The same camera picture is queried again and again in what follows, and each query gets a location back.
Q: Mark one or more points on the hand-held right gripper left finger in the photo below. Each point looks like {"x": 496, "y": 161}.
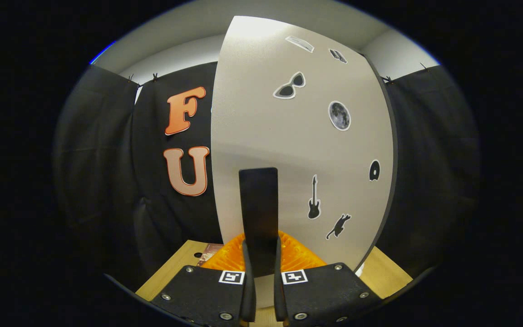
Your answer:
{"x": 248, "y": 290}

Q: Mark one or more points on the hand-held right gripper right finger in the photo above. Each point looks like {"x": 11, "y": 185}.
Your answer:
{"x": 279, "y": 295}

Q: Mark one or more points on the beige cabinet door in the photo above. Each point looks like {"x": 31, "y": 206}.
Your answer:
{"x": 266, "y": 113}

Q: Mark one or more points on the black backdrop cloth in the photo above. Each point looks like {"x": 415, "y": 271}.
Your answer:
{"x": 98, "y": 159}

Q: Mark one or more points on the row of cloth clamps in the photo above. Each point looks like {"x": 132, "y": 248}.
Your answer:
{"x": 155, "y": 76}

